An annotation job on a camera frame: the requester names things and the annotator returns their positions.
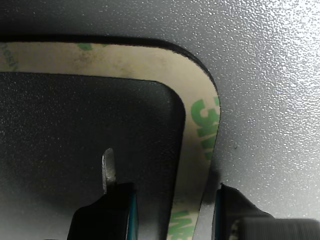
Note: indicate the flat gray rounded pad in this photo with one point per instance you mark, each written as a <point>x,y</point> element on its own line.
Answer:
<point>262,75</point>

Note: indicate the gripper finger with metal blade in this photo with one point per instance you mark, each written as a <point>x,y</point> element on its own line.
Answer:
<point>105,217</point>

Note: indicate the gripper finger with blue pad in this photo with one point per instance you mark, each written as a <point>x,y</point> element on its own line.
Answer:
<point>237,217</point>

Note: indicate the tan rectangular adhesive frame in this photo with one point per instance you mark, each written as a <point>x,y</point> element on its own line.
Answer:
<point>150,65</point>

